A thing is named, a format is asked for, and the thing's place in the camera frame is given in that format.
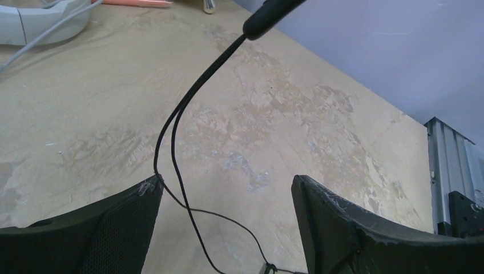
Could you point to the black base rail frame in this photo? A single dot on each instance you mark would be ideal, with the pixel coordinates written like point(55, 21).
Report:
point(456, 179)

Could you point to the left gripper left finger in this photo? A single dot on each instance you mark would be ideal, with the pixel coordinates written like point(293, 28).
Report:
point(111, 235)

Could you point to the orange pen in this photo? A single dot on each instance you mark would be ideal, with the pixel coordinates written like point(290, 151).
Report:
point(139, 3)

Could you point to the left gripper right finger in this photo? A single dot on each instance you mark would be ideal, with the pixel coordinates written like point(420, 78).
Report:
point(339, 236)

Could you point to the white grey headphones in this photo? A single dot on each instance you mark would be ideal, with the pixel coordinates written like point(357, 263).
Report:
point(20, 26)

